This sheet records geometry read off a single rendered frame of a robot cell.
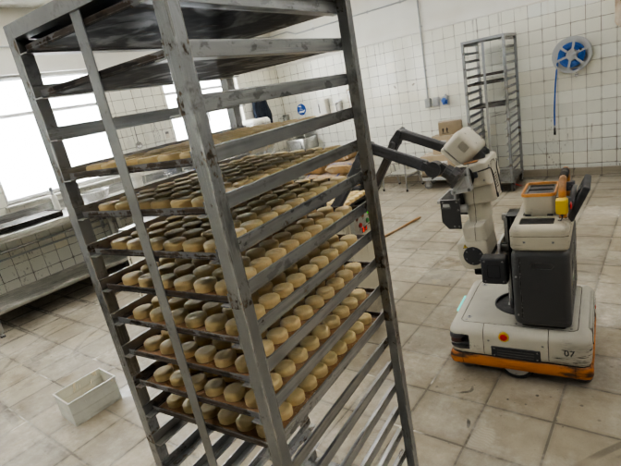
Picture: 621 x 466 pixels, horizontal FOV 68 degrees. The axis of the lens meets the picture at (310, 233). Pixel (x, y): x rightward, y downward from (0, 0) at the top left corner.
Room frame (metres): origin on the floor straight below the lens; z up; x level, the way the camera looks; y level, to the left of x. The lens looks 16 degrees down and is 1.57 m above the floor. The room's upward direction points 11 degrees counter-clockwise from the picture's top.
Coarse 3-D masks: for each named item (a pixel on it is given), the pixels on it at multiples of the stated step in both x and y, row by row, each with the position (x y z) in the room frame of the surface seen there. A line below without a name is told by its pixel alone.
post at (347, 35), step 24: (336, 0) 1.30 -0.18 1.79; (360, 96) 1.29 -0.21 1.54; (360, 120) 1.29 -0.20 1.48; (360, 144) 1.29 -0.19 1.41; (384, 240) 1.30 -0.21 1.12; (384, 264) 1.28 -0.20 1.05; (384, 288) 1.29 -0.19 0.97; (384, 312) 1.30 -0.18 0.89; (408, 408) 1.30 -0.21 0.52; (408, 432) 1.28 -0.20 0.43; (408, 456) 1.29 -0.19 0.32
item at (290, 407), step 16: (368, 320) 1.28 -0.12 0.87; (352, 336) 1.20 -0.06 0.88; (336, 352) 1.14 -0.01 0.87; (320, 368) 1.06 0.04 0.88; (304, 384) 1.01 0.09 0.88; (320, 384) 1.02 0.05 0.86; (176, 400) 1.05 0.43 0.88; (288, 400) 0.96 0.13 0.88; (304, 400) 0.97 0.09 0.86; (192, 416) 0.99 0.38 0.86; (208, 416) 0.97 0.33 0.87; (224, 416) 0.94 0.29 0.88; (240, 416) 0.93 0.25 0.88; (288, 416) 0.91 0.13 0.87; (240, 432) 0.90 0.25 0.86; (256, 432) 0.89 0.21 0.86
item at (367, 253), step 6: (354, 204) 2.91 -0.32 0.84; (348, 228) 2.64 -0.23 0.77; (366, 246) 2.79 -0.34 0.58; (372, 246) 2.86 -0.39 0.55; (360, 252) 2.72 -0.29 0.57; (366, 252) 2.78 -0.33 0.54; (372, 252) 2.85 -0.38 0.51; (354, 258) 2.64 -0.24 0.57; (360, 258) 2.71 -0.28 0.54; (366, 258) 2.77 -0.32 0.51; (372, 258) 2.84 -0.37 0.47; (372, 276) 2.81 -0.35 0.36; (366, 282) 2.73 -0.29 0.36; (372, 282) 2.80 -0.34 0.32; (378, 282) 2.86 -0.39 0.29; (378, 300) 2.83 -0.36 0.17; (372, 306) 2.75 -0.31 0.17; (378, 306) 2.82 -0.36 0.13; (378, 312) 2.81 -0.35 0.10
